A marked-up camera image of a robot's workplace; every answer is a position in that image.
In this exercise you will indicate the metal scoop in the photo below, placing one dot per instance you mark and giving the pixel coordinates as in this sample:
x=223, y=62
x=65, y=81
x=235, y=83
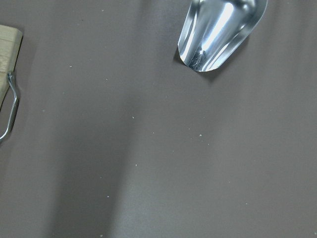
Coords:
x=214, y=29

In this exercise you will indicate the bamboo cutting board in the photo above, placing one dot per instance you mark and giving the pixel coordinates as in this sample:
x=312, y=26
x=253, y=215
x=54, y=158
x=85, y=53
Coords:
x=10, y=42

